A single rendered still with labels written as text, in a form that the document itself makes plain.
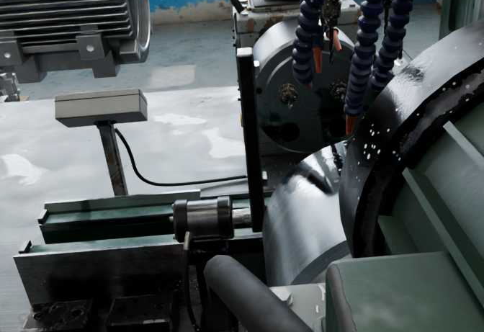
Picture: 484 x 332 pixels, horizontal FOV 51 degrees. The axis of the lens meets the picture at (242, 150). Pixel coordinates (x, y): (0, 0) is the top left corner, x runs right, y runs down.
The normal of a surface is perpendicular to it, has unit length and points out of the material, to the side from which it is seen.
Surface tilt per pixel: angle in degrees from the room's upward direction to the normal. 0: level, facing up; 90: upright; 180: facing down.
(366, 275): 0
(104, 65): 91
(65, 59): 91
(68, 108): 50
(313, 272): 77
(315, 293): 0
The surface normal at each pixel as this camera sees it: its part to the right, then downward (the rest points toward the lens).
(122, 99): -0.04, -0.21
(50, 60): 0.03, 0.48
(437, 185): -0.89, -0.39
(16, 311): -0.08, -0.88
